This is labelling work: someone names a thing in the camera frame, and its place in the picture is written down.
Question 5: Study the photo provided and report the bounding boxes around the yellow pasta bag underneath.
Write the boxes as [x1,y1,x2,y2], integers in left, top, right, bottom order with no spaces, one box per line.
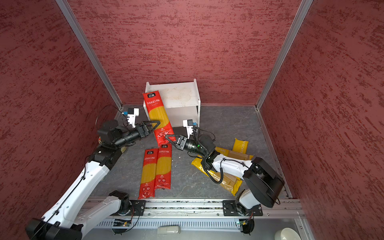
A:
[232,139,249,154]

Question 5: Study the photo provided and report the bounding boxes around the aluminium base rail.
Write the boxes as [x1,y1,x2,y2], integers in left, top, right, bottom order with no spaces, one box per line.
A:
[95,199,306,232]

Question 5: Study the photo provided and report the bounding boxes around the red spaghetti bag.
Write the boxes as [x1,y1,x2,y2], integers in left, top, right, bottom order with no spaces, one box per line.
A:
[155,144,172,189]
[143,91,174,147]
[139,149,159,200]

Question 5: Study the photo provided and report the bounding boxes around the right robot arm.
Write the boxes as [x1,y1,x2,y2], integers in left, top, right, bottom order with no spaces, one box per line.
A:
[165,135,285,209]

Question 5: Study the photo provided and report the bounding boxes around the white two-tier shelf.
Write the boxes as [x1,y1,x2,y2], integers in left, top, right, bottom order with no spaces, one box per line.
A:
[145,79,201,128]

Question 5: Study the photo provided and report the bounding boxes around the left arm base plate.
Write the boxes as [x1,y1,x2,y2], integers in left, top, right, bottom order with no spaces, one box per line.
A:
[113,200,147,217]

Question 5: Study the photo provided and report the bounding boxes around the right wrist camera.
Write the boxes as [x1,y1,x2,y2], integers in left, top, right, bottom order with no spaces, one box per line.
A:
[183,120,197,139]

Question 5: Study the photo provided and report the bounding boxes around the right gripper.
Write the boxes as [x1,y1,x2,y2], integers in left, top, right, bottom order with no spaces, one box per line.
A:
[167,133,208,157]

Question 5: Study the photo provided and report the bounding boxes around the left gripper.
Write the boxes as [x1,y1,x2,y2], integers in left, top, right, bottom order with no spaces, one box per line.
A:
[114,120,161,148]

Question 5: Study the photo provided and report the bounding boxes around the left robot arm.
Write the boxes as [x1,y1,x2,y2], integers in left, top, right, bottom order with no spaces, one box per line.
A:
[26,120,161,240]

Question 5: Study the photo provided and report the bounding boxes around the yellow pasta bag rear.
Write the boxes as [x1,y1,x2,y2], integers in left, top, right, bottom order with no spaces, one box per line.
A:
[215,147,254,161]

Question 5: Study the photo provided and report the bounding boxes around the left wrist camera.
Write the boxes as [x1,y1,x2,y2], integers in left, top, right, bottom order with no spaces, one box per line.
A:
[123,108,140,128]

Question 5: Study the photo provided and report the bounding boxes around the yellow pasta bag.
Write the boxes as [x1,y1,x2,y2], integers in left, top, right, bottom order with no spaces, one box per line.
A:
[191,158,243,196]
[215,147,254,161]

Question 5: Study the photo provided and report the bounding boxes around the yellow pasta bag front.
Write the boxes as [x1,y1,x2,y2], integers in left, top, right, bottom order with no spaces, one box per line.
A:
[191,158,243,196]

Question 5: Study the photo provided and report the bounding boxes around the white remote device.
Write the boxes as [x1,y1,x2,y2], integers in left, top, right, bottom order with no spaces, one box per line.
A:
[157,226,181,235]

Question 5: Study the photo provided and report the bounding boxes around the white bowl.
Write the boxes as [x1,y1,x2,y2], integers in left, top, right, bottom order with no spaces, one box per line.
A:
[275,228,301,240]

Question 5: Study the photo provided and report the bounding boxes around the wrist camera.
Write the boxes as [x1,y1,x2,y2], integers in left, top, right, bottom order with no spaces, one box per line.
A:
[183,120,197,139]
[123,108,140,128]

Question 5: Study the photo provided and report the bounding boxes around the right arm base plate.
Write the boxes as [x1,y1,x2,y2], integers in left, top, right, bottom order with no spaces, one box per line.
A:
[222,200,263,217]

